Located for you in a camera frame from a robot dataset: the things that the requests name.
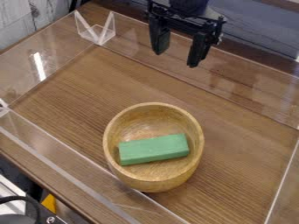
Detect brown wooden bowl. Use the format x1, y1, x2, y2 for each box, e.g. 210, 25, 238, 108
102, 102, 204, 193

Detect green rectangular block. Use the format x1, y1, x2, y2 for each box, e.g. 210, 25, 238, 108
117, 134, 189, 166

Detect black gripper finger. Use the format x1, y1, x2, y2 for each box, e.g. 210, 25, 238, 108
146, 14, 172, 56
186, 32, 210, 68

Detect clear acrylic corner bracket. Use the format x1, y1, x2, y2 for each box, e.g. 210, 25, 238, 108
73, 11, 116, 46

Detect yellow black device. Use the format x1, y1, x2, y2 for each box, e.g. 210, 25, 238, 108
24, 193, 68, 224

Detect clear acrylic tray walls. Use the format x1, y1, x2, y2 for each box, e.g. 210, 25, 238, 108
0, 4, 299, 224

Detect black cable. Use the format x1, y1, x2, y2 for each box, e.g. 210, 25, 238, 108
0, 195, 42, 224

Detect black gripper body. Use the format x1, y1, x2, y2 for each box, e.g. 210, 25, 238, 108
146, 0, 226, 32

